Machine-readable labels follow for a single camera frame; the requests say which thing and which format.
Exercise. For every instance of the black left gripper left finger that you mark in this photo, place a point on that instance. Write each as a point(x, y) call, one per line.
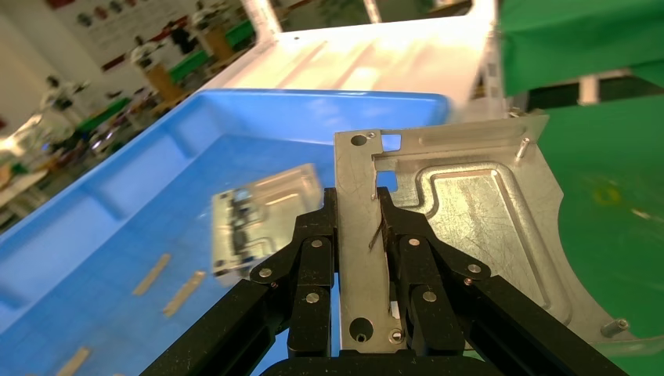
point(311, 270)

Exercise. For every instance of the beige tape strip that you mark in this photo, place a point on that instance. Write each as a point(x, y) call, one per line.
point(184, 293)
point(151, 274)
point(72, 361)

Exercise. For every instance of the white metal rack shelf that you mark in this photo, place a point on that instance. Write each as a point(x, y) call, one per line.
point(363, 57)

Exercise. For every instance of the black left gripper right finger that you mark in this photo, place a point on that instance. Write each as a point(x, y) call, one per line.
point(425, 280)

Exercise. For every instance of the blue plastic bin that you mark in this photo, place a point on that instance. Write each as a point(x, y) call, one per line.
point(103, 207)

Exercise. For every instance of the stamped metal bracket part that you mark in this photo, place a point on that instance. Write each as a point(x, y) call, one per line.
point(482, 218)
point(269, 207)

